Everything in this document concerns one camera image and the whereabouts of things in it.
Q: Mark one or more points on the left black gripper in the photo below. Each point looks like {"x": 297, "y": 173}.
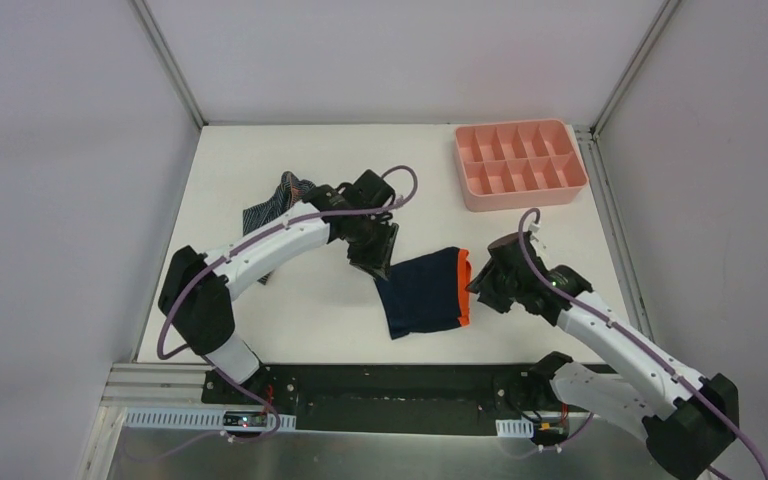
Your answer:
{"x": 375, "y": 246}

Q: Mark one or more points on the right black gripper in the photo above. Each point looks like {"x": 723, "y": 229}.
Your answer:
{"x": 490, "y": 283}

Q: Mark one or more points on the navy orange underwear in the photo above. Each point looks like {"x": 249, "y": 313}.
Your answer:
{"x": 427, "y": 294}

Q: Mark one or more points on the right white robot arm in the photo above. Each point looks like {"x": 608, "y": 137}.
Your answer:
{"x": 685, "y": 419}

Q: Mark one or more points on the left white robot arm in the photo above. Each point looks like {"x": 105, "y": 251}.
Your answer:
{"x": 199, "y": 288}

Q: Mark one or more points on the striped blue underwear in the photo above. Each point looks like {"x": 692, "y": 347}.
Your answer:
{"x": 290, "y": 190}

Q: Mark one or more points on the pink divided organizer tray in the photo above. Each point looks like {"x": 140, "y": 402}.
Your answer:
{"x": 517, "y": 165}

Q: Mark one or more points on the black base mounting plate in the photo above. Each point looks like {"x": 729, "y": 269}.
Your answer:
{"x": 464, "y": 400}

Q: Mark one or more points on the right white cable duct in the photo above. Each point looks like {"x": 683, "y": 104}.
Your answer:
{"x": 515, "y": 428}

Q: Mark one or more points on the white cable duct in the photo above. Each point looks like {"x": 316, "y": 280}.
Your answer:
{"x": 515, "y": 428}
{"x": 237, "y": 421}

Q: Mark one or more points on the aluminium frame rail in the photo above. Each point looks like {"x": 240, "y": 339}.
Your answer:
{"x": 193, "y": 385}

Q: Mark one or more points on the left white cable duct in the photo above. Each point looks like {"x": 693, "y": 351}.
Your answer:
{"x": 237, "y": 421}

